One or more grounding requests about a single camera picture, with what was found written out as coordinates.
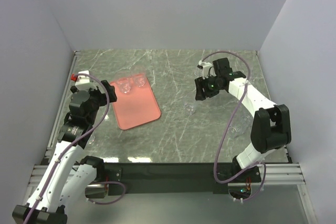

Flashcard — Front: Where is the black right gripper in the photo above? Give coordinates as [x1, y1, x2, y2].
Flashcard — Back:
[194, 74, 223, 101]

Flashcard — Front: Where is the clear glass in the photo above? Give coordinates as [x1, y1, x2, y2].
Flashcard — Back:
[194, 67, 203, 78]
[131, 66, 146, 87]
[87, 132, 96, 144]
[228, 115, 252, 138]
[116, 72, 131, 93]

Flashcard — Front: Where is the clear glass table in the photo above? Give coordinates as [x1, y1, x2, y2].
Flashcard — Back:
[183, 101, 197, 115]

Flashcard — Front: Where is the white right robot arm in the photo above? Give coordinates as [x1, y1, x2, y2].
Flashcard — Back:
[195, 58, 291, 182]

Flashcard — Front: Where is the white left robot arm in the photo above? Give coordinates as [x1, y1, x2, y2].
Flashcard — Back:
[12, 74, 117, 223]

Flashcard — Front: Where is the pink plastic tray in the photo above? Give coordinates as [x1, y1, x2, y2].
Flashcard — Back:
[110, 77, 161, 130]

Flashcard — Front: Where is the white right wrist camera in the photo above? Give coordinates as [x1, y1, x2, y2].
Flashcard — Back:
[197, 60, 213, 69]

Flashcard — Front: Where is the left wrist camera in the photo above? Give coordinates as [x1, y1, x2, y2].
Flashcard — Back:
[70, 70, 97, 93]

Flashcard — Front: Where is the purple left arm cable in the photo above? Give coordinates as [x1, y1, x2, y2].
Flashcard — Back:
[23, 73, 127, 224]

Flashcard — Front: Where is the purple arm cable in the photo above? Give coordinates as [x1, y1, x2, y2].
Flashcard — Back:
[23, 73, 127, 224]
[201, 50, 267, 201]

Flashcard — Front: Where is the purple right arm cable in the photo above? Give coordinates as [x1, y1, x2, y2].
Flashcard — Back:
[201, 50, 267, 201]

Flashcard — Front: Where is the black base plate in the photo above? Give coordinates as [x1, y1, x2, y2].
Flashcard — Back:
[73, 162, 263, 200]

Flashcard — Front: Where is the aluminium mounting rail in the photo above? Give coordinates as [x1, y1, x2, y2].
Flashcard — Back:
[15, 129, 308, 224]

